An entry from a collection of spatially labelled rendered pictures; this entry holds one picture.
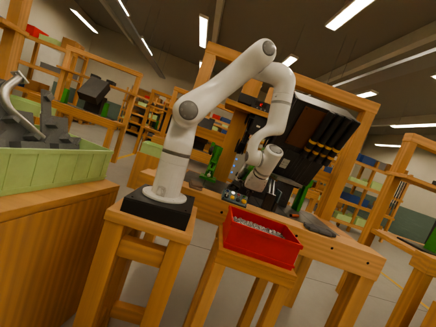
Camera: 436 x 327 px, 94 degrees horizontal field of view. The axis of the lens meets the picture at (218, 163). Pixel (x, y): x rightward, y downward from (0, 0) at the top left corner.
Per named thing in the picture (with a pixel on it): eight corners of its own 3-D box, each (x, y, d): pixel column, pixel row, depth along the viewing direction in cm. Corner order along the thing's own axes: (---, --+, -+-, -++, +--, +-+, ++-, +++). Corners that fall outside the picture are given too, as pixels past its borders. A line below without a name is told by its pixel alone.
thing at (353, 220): (383, 243, 609) (416, 173, 586) (312, 220, 578) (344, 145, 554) (368, 235, 663) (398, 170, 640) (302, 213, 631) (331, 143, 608)
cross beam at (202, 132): (327, 183, 182) (331, 174, 181) (191, 133, 180) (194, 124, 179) (325, 181, 187) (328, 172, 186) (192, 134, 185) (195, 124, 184)
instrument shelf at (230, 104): (333, 142, 158) (335, 137, 158) (224, 102, 156) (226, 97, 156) (318, 142, 183) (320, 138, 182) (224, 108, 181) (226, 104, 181)
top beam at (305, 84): (376, 114, 167) (381, 104, 166) (204, 51, 164) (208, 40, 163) (368, 115, 176) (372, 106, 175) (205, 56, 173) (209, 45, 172)
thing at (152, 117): (172, 149, 1048) (186, 108, 1025) (113, 129, 1008) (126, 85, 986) (173, 148, 1101) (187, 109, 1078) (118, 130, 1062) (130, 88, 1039)
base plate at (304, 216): (339, 239, 130) (340, 236, 130) (177, 181, 128) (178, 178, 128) (311, 215, 172) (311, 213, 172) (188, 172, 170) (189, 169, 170)
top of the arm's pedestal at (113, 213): (189, 246, 74) (192, 236, 74) (102, 219, 72) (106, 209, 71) (194, 213, 106) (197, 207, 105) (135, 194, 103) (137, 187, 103)
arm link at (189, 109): (184, 133, 91) (186, 133, 75) (167, 111, 88) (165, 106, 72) (268, 67, 94) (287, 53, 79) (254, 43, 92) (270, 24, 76)
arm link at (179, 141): (160, 151, 79) (176, 91, 77) (163, 148, 97) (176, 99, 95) (191, 159, 82) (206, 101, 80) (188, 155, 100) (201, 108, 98)
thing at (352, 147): (329, 221, 177) (375, 114, 167) (167, 163, 174) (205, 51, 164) (324, 217, 186) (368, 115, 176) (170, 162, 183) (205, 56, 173)
